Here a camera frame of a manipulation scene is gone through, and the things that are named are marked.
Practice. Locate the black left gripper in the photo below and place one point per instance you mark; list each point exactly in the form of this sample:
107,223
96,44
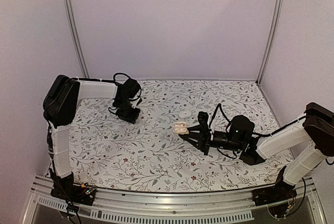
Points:
132,119

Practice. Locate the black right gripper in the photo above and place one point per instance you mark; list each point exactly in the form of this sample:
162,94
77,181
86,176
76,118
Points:
203,138

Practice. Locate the white earbud charging case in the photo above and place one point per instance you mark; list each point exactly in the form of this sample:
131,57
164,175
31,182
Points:
180,128

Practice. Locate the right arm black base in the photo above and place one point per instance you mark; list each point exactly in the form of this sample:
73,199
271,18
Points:
280,191

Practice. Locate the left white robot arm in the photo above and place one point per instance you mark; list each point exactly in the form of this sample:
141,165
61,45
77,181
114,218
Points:
62,101

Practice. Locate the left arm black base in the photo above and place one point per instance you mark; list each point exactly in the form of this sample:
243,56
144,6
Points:
66,189

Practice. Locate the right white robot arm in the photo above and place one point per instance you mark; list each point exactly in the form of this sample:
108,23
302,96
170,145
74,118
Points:
315,126

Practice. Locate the white earbud on mat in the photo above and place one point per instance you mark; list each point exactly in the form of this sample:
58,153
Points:
184,114

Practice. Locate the floral patterned mat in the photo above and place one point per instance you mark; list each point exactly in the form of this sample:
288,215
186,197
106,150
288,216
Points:
147,156

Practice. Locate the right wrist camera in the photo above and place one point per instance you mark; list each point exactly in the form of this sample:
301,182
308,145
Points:
203,118

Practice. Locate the left aluminium frame post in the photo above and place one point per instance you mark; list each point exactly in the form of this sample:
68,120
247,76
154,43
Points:
75,37

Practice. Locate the aluminium frame post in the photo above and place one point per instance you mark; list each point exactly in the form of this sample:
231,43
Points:
270,40
75,37

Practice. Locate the right aluminium frame post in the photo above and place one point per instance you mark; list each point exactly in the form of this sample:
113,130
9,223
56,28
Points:
270,40

